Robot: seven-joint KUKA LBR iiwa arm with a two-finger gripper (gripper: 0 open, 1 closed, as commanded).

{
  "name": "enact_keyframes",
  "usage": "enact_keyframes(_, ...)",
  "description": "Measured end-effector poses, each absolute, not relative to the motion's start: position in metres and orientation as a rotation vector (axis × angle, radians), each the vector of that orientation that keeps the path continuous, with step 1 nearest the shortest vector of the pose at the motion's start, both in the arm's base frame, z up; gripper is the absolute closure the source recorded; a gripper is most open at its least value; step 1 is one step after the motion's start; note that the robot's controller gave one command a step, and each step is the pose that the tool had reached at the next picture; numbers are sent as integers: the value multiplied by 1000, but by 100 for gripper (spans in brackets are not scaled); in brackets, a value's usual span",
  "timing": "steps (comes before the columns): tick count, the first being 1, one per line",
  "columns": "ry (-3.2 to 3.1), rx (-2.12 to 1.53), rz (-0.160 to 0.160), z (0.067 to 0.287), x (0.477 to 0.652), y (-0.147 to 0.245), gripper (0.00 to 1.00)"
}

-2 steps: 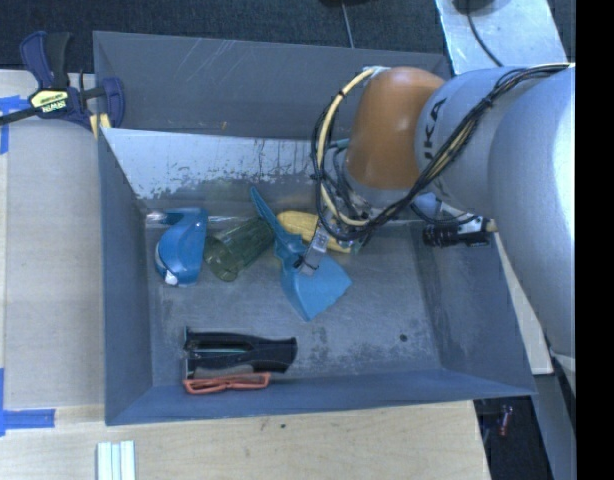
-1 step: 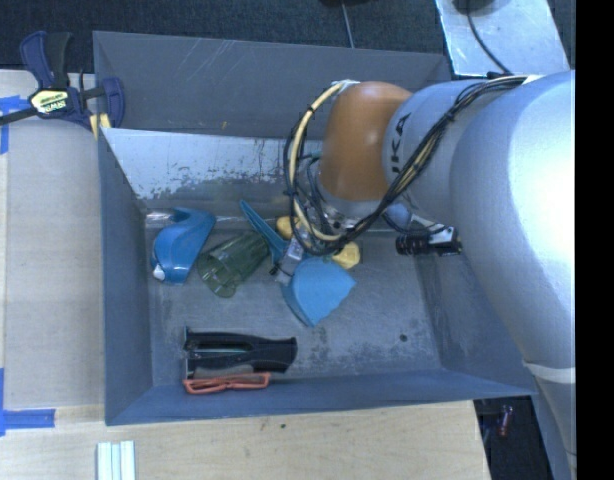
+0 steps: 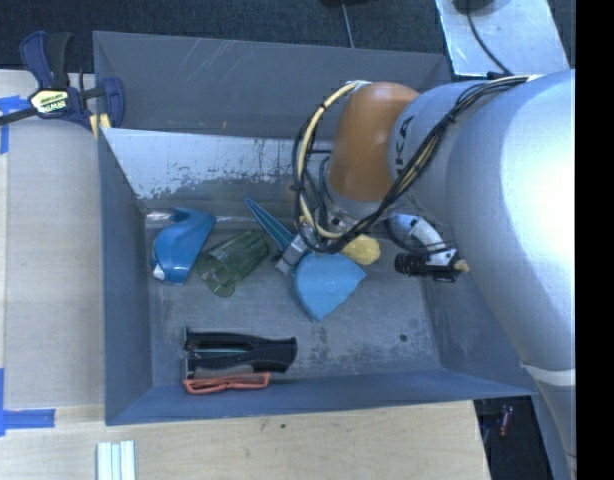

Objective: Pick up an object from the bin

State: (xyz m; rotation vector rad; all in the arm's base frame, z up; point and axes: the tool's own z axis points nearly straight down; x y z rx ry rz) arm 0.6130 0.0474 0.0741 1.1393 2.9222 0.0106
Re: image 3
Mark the dark blue pointed plastic piece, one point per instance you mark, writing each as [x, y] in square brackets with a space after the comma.
[269, 223]

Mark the light blue fan-shaped sponge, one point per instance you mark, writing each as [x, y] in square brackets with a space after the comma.
[327, 283]

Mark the green clear glass cup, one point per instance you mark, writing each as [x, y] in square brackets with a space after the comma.
[232, 263]

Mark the yellow sponge piece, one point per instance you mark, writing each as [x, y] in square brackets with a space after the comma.
[364, 250]

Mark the black stapler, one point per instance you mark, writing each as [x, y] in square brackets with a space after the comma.
[247, 350]

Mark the orange flat loop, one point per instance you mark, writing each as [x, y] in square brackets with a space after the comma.
[227, 383]

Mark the grey metal bin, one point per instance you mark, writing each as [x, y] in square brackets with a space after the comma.
[237, 83]

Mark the pale wood board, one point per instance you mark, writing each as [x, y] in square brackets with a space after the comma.
[52, 268]

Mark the black cylinder on white bracket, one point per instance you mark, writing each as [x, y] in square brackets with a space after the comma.
[417, 264]

